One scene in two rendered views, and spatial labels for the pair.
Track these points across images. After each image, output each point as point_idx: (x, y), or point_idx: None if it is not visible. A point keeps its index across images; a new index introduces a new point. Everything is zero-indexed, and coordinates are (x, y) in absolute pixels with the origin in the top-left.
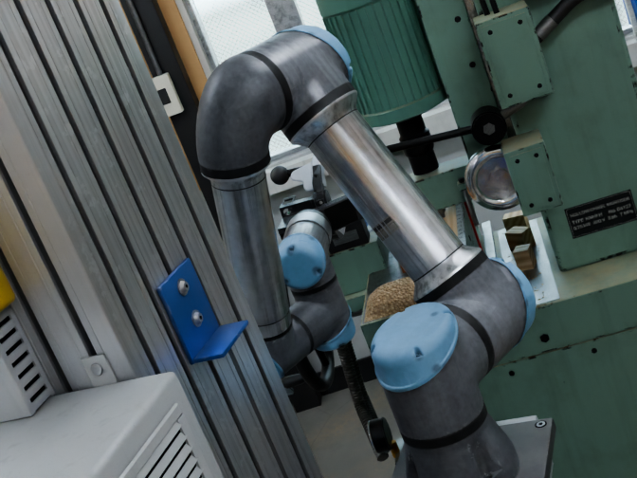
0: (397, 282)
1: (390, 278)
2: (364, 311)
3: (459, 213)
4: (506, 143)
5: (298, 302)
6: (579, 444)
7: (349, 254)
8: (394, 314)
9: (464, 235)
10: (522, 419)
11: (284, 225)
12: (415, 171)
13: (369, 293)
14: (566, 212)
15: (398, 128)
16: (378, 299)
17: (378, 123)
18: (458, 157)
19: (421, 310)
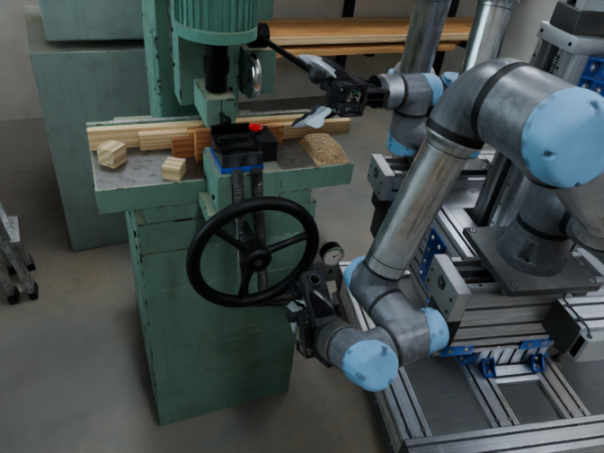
0: (325, 137)
1: (282, 160)
2: (333, 164)
3: (236, 114)
4: (255, 48)
5: (424, 119)
6: None
7: None
8: (453, 81)
9: (281, 111)
10: (376, 156)
11: (383, 89)
12: (226, 87)
13: (305, 166)
14: None
15: (224, 49)
16: (340, 146)
17: (255, 36)
18: (198, 81)
19: (450, 75)
